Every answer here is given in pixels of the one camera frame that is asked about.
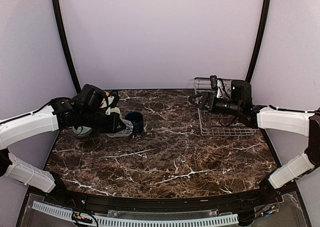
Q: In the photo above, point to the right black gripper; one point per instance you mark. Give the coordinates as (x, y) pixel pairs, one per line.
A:
(200, 104)

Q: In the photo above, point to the white slotted cable duct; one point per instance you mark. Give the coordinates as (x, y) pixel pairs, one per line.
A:
(69, 215)

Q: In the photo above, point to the pale green bowl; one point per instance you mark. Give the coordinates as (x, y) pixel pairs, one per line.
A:
(82, 131)

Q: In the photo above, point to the clear drinking glass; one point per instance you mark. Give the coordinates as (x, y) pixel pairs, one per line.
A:
(123, 133)

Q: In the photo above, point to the yellow polka dot plate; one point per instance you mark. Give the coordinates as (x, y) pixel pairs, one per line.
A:
(107, 100)

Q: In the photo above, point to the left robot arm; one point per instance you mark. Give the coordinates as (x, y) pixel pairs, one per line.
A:
(58, 114)

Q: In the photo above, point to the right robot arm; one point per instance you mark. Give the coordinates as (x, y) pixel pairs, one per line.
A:
(305, 123)

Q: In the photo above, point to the dark blue mug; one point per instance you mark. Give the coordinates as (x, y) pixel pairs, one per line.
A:
(137, 120)

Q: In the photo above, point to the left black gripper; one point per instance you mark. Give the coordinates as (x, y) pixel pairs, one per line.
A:
(112, 127)

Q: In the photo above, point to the left black frame post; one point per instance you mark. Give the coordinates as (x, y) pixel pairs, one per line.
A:
(65, 45)

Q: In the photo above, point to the black front rail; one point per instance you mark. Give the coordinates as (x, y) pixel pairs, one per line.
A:
(236, 203)

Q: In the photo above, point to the wire dish rack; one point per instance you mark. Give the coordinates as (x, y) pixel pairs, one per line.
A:
(218, 125)

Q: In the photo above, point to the black frame post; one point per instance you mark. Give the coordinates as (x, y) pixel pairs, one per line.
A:
(65, 45)
(258, 40)

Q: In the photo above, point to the cream ribbed mug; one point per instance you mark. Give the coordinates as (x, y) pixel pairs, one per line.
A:
(115, 110)

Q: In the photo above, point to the right black frame post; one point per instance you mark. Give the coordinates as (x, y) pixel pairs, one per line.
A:
(258, 40)

